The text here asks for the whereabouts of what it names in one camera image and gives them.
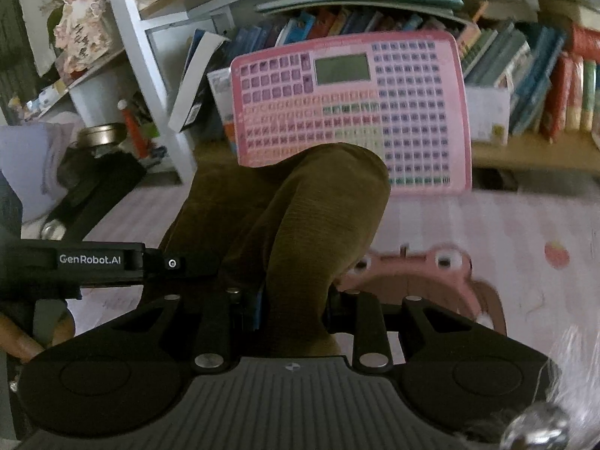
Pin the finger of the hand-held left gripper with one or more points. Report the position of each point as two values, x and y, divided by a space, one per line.
187 268
93 197

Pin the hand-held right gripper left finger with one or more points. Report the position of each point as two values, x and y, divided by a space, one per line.
220 323

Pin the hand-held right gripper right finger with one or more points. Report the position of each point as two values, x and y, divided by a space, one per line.
370 323

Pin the olive brown pants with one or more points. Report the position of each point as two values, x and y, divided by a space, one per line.
304 206

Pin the person's left hand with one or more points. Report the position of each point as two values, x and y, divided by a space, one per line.
21 343

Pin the round gold tin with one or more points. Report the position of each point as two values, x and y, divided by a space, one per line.
101 135

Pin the light blue cloth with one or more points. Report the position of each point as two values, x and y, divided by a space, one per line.
30 168

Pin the red white-capped bottle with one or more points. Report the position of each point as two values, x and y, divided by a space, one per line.
132 126

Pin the white and blue book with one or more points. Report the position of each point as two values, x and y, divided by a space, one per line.
197 79

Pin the pink floral figurine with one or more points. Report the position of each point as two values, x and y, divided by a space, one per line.
80 30

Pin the silver round knob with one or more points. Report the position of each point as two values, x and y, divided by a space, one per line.
534 431

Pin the pink toy keyboard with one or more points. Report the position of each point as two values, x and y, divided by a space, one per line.
356 117

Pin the white fluffy trim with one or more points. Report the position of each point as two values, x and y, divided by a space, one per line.
579 361

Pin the white cardboard box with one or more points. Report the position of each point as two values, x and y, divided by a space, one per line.
487 115

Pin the wooden bookshelf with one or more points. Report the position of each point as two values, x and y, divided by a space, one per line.
539 152

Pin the row of books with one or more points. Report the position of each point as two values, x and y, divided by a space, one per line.
525 65

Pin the white shelf frame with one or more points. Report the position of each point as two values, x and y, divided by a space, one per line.
150 84

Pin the floral wall hanging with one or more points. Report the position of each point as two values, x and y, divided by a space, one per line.
42 18

